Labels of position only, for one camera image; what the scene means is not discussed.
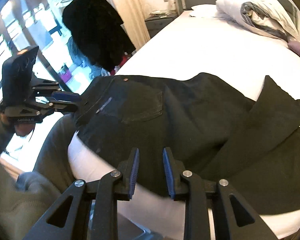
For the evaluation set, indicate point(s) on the white flat pillow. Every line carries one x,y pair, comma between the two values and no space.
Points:
205,11

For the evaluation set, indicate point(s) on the black garment hanging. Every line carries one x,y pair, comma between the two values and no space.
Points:
96,28

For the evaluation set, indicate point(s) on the dark bedside table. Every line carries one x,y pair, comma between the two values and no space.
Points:
156,22

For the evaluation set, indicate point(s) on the beige curtain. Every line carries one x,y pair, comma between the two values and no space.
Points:
125,10

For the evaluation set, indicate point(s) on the black denim pants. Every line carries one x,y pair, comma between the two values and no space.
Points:
211,127

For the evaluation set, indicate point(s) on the person's left hand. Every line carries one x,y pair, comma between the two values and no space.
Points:
20,130

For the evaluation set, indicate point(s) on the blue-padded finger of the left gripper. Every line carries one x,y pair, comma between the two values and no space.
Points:
66,96
63,106

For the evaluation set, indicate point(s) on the folded white grey duvet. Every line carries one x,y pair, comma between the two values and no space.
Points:
263,17

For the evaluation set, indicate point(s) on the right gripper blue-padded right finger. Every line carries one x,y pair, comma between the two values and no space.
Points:
176,188

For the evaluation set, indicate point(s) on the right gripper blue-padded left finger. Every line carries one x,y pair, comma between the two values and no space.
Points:
129,173

